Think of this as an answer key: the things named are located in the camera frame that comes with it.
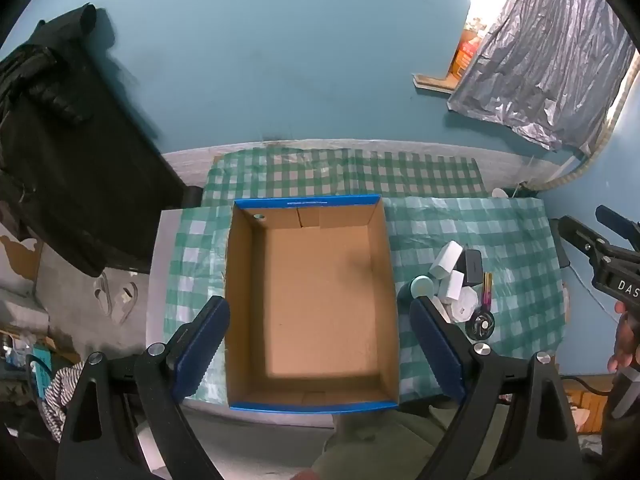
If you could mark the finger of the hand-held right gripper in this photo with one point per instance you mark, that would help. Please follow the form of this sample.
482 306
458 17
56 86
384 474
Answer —
620 227
580 232

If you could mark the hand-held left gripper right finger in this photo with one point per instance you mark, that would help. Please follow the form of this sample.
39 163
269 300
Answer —
440 350

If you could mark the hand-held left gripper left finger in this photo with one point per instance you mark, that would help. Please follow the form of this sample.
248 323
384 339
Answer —
200 350

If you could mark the round black tin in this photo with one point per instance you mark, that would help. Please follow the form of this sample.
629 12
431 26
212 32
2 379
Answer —
481 324

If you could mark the white octagonal box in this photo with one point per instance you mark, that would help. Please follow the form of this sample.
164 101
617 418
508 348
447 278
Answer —
462 305

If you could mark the jar with teal lid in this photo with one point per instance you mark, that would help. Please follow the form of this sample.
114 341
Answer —
421 287

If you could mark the small white charger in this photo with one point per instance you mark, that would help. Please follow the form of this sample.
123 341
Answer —
455 285

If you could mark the pink pen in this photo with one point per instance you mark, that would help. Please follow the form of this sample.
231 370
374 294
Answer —
487 290

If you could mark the dark grey charger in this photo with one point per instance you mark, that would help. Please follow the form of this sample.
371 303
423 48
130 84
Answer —
472 265

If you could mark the large white power adapter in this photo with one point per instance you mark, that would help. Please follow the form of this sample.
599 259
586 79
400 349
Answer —
447 258

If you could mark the cardboard box with blue rim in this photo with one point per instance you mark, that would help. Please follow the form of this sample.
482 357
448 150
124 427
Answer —
320 300

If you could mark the person's right hand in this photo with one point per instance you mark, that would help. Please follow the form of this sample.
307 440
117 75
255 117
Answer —
627 340

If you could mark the green checked plastic tablecloth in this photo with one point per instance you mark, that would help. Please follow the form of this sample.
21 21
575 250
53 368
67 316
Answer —
500 240

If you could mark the white slipper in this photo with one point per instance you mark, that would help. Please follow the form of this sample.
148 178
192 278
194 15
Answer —
102 292
125 302

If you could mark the small white cup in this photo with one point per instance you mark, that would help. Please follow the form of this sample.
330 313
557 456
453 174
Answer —
500 193

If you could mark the brown cardboard box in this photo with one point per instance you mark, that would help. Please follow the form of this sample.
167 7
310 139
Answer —
587 405

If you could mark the black and white striped cloth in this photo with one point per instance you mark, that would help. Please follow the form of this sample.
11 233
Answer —
60 390

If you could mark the teal box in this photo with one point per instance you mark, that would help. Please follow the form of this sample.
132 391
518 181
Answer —
42 367

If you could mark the silver foil curtain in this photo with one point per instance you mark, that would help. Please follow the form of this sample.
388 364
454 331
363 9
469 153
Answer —
540 60

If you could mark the small-check green tablecloth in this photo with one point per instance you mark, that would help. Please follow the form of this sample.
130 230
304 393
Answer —
350 170

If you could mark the wooden shelf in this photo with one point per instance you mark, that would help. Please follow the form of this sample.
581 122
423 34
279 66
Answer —
432 82

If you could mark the orange box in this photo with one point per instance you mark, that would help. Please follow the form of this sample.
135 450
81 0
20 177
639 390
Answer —
465 55

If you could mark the black jacket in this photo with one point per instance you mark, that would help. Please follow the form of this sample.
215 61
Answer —
65 160

